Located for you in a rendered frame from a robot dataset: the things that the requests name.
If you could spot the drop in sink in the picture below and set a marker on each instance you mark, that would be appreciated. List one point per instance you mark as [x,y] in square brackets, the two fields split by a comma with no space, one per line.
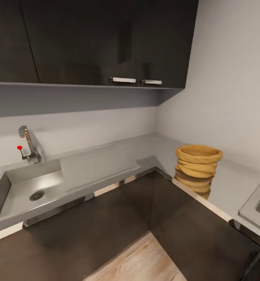
[20,187]

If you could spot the popcorn bag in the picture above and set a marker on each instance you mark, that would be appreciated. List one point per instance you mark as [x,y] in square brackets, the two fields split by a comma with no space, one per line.
[198,161]

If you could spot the cabinet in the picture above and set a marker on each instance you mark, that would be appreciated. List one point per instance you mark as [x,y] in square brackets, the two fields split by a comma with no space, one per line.
[16,61]
[125,44]

